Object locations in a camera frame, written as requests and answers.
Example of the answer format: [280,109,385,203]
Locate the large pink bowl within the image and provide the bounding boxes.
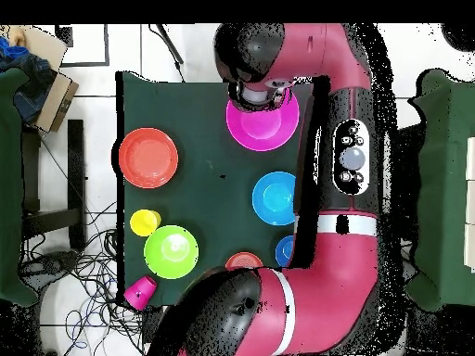
[225,91,301,152]

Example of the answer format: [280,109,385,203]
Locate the green bowl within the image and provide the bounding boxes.
[143,224,200,280]

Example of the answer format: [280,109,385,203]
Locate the large shallow orange bowl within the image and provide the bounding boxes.
[118,127,180,189]

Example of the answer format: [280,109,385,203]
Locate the dark green table cloth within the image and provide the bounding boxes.
[115,70,316,309]

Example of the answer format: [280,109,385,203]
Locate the light blue bowl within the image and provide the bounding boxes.
[251,171,297,226]

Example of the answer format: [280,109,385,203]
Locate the small orange bowl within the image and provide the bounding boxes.
[225,251,265,271]

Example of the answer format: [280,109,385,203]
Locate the small dark blue bowl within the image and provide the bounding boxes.
[275,235,295,268]

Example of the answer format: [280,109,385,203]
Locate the yellow cup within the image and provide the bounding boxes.
[129,209,163,237]

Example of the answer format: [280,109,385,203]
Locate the pink cup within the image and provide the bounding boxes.
[122,274,159,312]

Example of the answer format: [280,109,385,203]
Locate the black box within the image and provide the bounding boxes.
[394,122,424,217]

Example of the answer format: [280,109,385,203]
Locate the green cloth covered table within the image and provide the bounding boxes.
[0,67,39,308]
[403,68,475,313]

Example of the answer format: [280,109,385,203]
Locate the white boxes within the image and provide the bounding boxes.
[464,135,475,274]

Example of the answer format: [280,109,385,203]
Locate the beige board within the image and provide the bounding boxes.
[8,24,69,72]

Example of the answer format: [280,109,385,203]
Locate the tangle of black cables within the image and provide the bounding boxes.
[21,199,149,356]

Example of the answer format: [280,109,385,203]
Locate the black stool frame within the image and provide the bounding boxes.
[20,119,87,254]

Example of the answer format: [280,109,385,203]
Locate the black camera tripod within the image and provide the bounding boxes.
[148,23,186,83]

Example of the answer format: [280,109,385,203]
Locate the black pedestal leg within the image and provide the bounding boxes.
[17,250,80,285]

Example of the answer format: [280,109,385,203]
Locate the black floor frame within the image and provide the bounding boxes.
[54,23,111,69]

